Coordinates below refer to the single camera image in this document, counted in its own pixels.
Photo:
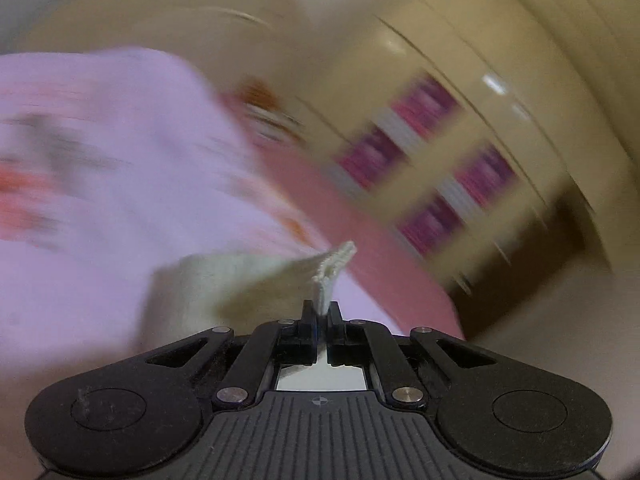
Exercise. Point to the pink quilt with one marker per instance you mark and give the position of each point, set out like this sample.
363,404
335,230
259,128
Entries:
360,240

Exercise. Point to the cream wardrobe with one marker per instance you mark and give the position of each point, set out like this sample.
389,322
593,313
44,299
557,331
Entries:
525,110

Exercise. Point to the floral lavender bedsheet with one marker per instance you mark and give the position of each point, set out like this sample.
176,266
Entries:
125,160

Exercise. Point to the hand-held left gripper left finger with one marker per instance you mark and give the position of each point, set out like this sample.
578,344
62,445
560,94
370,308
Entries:
306,332

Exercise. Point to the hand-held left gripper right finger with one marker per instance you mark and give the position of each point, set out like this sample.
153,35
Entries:
334,335

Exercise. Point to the purple wall poster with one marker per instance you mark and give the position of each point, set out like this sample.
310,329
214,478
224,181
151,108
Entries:
485,172
430,222
425,105
372,157

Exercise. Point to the cream small garment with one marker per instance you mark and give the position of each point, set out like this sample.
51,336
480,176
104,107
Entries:
240,280

